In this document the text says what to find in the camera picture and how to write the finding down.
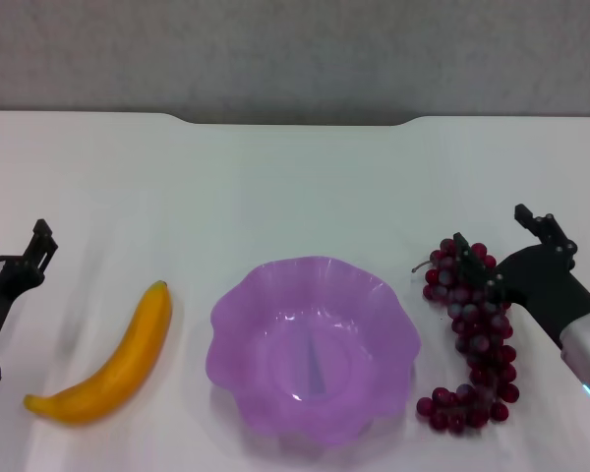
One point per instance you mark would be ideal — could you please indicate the purple scalloped plastic bowl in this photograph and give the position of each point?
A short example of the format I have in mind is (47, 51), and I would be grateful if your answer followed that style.
(285, 354)

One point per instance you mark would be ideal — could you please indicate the yellow banana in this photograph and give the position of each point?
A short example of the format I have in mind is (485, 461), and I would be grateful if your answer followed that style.
(128, 354)

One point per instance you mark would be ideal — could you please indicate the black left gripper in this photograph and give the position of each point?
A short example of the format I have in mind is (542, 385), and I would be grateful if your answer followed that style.
(7, 290)

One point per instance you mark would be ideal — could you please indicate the red purple grape bunch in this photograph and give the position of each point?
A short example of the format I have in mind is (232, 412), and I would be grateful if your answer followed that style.
(478, 320)

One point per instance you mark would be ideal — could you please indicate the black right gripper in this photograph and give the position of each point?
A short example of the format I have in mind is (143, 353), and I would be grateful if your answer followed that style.
(538, 282)

